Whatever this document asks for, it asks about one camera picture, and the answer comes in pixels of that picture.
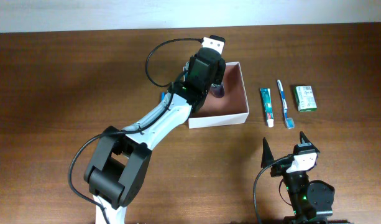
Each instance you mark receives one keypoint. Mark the green soap box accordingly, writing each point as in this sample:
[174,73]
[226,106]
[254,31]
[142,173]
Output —
[305,99]

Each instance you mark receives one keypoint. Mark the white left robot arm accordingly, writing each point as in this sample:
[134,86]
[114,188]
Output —
[119,164]

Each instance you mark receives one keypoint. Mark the blue white toothbrush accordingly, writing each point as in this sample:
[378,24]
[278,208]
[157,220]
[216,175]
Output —
[289,122]

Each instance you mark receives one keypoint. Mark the green toothpaste tube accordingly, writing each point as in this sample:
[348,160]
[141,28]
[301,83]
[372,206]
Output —
[266,99]

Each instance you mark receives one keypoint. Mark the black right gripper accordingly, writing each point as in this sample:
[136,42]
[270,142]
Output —
[267,155]

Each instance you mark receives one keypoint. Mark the blue disposable razor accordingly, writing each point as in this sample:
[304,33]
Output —
[162,96]

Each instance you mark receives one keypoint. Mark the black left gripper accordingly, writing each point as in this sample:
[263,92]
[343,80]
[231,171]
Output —
[220,70]

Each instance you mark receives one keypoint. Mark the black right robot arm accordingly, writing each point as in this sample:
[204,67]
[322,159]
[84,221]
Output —
[311,201]

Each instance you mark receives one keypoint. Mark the pink open box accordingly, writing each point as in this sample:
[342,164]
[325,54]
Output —
[232,108]

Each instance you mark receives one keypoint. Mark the purple pump soap bottle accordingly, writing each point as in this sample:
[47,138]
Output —
[217,90]

